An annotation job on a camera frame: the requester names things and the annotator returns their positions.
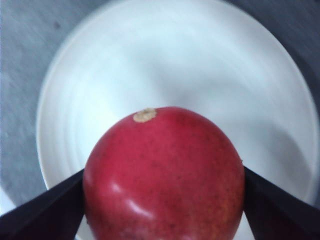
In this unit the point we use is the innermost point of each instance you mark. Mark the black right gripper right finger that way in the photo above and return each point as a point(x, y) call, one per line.
point(273, 213)

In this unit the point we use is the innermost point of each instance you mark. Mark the red pomegranate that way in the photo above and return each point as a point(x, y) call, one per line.
point(165, 173)

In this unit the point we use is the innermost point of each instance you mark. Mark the white plate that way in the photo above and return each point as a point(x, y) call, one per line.
point(180, 53)

